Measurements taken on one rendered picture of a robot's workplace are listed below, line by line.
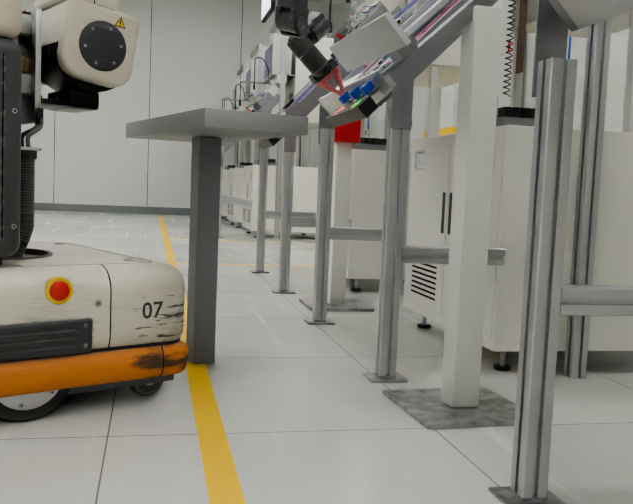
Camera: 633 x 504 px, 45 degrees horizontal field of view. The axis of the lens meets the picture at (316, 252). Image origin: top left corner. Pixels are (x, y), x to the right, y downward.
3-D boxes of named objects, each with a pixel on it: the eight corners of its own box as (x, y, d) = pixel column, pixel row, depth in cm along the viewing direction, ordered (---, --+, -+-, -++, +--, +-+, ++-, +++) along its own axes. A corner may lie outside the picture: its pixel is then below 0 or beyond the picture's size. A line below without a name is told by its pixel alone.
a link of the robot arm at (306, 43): (281, 44, 206) (289, 37, 201) (296, 29, 209) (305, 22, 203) (298, 64, 208) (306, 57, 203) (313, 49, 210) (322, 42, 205)
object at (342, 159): (311, 311, 277) (320, 93, 270) (298, 301, 300) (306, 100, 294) (374, 311, 282) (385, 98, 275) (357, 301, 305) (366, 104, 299)
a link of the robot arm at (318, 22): (272, 16, 201) (295, 21, 196) (299, -9, 205) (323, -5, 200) (287, 53, 209) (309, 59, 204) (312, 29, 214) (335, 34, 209)
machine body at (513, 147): (490, 375, 190) (506, 124, 185) (401, 324, 258) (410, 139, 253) (716, 372, 203) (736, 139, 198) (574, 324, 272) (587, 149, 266)
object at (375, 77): (397, 94, 180) (377, 70, 179) (332, 117, 244) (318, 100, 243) (400, 90, 180) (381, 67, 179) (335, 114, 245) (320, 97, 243)
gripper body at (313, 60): (328, 66, 213) (311, 46, 211) (337, 62, 203) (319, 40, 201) (311, 82, 212) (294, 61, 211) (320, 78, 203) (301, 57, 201)
